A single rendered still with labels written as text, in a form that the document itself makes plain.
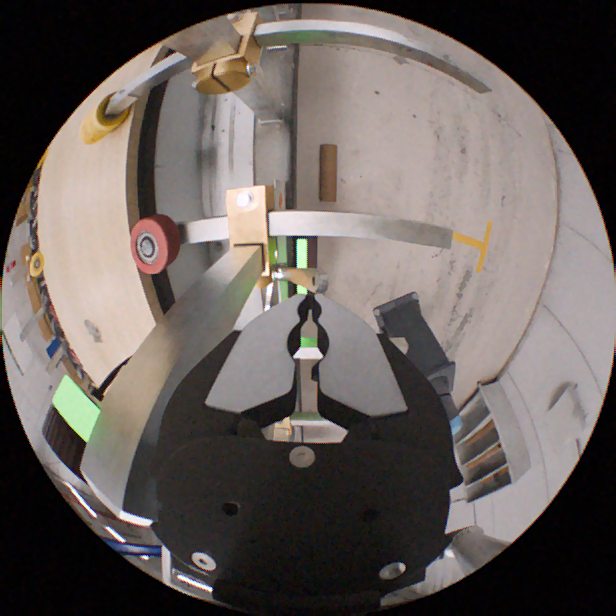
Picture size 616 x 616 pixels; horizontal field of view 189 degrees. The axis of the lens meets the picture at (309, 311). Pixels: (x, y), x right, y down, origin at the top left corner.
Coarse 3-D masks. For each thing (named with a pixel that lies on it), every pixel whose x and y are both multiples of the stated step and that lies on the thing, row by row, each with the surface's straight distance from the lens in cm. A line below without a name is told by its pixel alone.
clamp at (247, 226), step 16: (256, 192) 25; (272, 192) 29; (240, 208) 26; (256, 208) 26; (272, 208) 29; (240, 224) 26; (256, 224) 26; (240, 240) 27; (256, 240) 26; (272, 240) 29; (272, 256) 29; (256, 288) 29
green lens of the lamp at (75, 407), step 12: (60, 384) 15; (72, 384) 13; (60, 396) 14; (72, 396) 13; (84, 396) 12; (60, 408) 13; (72, 408) 13; (84, 408) 12; (96, 408) 12; (72, 420) 12; (84, 420) 12; (84, 432) 12
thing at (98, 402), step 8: (128, 360) 16; (120, 368) 16; (112, 376) 16; (104, 384) 16; (112, 384) 12; (96, 392) 15; (104, 392) 16; (96, 400) 13; (104, 400) 12; (56, 408) 14; (72, 432) 13; (80, 440) 12; (64, 464) 13; (72, 472) 13
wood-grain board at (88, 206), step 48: (96, 96) 65; (144, 96) 42; (96, 144) 47; (48, 192) 83; (96, 192) 42; (48, 240) 81; (96, 240) 43; (48, 288) 100; (96, 288) 49; (144, 288) 35; (144, 336) 43; (96, 384) 115
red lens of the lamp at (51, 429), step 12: (48, 420) 14; (60, 420) 13; (48, 432) 14; (60, 432) 13; (48, 444) 14; (60, 444) 13; (72, 444) 12; (60, 456) 13; (72, 456) 12; (72, 468) 13; (84, 480) 13
